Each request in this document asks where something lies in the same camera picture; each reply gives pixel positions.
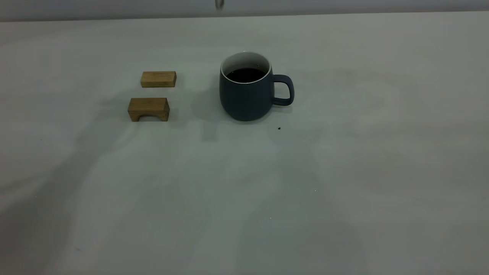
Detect dark grey ceramic mug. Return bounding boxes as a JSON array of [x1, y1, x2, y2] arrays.
[[219, 52, 295, 122]]

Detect dark coffee liquid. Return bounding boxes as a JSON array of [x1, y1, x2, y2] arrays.
[[227, 68, 267, 84]]

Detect arched wooden block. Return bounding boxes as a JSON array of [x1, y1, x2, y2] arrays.
[[128, 98, 170, 123]]

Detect flat rectangular wooden block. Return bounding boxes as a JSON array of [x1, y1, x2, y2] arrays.
[[141, 71, 177, 89]]

